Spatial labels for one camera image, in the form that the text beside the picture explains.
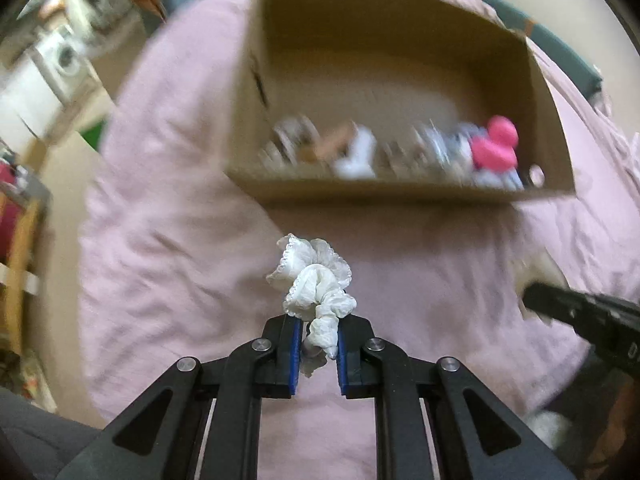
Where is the pink rubber duck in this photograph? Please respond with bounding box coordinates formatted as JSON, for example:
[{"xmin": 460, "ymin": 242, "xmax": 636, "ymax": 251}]
[{"xmin": 470, "ymin": 115, "xmax": 520, "ymax": 171}]

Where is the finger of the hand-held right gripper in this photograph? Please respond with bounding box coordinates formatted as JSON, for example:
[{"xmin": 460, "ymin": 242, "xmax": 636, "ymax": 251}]
[{"xmin": 522, "ymin": 282, "xmax": 592, "ymax": 332}]

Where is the beige lace scrunchie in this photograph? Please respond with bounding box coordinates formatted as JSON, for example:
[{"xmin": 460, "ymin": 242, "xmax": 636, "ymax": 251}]
[{"xmin": 260, "ymin": 115, "xmax": 321, "ymax": 171}]

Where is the white plush bird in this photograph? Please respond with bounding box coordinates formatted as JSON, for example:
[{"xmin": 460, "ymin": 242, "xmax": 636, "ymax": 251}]
[{"xmin": 332, "ymin": 127, "xmax": 378, "ymax": 178}]

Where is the wooden chair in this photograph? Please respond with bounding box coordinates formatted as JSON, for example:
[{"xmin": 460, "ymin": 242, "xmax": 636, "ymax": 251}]
[{"xmin": 0, "ymin": 195, "xmax": 46, "ymax": 356}]

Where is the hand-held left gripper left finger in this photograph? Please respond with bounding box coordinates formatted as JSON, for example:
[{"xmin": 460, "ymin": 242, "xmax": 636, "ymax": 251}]
[{"xmin": 55, "ymin": 316, "xmax": 303, "ymax": 480}]

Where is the clear plastic packet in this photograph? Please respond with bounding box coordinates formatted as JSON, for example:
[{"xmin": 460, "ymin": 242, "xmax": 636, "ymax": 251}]
[{"xmin": 385, "ymin": 122, "xmax": 468, "ymax": 178}]

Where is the beige stocking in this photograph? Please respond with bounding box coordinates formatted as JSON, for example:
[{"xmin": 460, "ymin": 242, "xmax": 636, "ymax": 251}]
[{"xmin": 515, "ymin": 250, "xmax": 567, "ymax": 322}]

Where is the white washing machine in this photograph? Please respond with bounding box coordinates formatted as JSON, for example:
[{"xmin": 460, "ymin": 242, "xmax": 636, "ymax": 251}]
[{"xmin": 35, "ymin": 27, "xmax": 93, "ymax": 106}]

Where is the tan tube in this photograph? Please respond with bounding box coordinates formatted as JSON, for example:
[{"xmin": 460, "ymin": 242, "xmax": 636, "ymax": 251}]
[{"xmin": 305, "ymin": 122, "xmax": 358, "ymax": 163}]

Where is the pink suitcase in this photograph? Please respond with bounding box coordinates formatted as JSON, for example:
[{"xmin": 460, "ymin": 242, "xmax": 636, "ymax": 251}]
[{"xmin": 0, "ymin": 160, "xmax": 26, "ymax": 261}]

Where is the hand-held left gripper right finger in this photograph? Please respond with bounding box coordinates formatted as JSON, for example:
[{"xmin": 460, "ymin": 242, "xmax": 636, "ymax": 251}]
[{"xmin": 336, "ymin": 316, "xmax": 578, "ymax": 480}]

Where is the grey cloth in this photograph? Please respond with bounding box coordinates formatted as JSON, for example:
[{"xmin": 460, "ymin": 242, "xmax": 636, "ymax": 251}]
[{"xmin": 0, "ymin": 387, "xmax": 101, "ymax": 480}]

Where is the brown cardboard box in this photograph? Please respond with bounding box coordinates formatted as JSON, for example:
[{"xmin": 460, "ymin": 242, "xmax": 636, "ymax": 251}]
[{"xmin": 222, "ymin": 0, "xmax": 576, "ymax": 206}]

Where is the green plastic bin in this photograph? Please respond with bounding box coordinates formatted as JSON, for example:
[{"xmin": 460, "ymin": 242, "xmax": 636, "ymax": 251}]
[{"xmin": 82, "ymin": 120, "xmax": 108, "ymax": 153}]

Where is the pink blanket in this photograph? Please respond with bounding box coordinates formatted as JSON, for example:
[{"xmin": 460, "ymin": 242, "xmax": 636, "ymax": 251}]
[{"xmin": 77, "ymin": 0, "xmax": 640, "ymax": 480}]

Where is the white lace scrunchie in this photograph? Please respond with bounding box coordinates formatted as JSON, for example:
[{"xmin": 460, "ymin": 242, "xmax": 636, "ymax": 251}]
[{"xmin": 265, "ymin": 233, "xmax": 357, "ymax": 378}]

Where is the teal cushion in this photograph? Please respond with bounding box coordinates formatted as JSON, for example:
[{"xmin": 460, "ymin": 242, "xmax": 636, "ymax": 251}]
[{"xmin": 480, "ymin": 0, "xmax": 603, "ymax": 93}]

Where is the white fluffy object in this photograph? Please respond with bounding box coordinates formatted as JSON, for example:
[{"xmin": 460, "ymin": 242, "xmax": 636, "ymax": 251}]
[{"xmin": 525, "ymin": 410, "xmax": 573, "ymax": 451}]

